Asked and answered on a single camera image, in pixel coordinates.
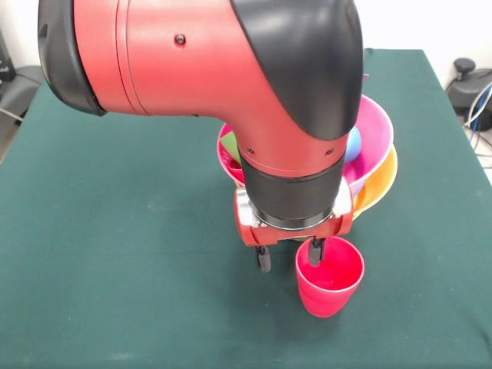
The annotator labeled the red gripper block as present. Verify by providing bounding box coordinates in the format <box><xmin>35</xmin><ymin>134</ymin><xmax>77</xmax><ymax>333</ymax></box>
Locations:
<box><xmin>234</xmin><ymin>188</ymin><xmax>354</xmax><ymax>274</ymax></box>

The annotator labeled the crimson pink cup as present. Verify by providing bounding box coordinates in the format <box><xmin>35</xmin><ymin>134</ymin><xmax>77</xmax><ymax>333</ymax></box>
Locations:
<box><xmin>294</xmin><ymin>236</ymin><xmax>365</xmax><ymax>318</ymax></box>

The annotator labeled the large orange bowl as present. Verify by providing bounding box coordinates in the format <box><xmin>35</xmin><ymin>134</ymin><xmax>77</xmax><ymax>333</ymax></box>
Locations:
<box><xmin>351</xmin><ymin>148</ymin><xmax>399</xmax><ymax>219</ymax></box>

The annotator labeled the green cup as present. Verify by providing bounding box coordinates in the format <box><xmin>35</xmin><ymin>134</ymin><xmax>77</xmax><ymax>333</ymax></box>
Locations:
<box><xmin>221</xmin><ymin>130</ymin><xmax>243</xmax><ymax>165</ymax></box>

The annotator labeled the blue cup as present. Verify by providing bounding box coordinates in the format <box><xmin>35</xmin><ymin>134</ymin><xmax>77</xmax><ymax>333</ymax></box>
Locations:
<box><xmin>344</xmin><ymin>126</ymin><xmax>363</xmax><ymax>162</ymax></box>

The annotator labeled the large magenta bowl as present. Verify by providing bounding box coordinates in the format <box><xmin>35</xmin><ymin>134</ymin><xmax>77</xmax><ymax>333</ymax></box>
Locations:
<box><xmin>217</xmin><ymin>94</ymin><xmax>396</xmax><ymax>190</ymax></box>

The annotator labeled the dark green tablecloth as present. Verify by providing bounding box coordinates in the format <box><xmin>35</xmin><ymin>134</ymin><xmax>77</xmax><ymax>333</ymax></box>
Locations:
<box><xmin>0</xmin><ymin>45</ymin><xmax>492</xmax><ymax>369</ymax></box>

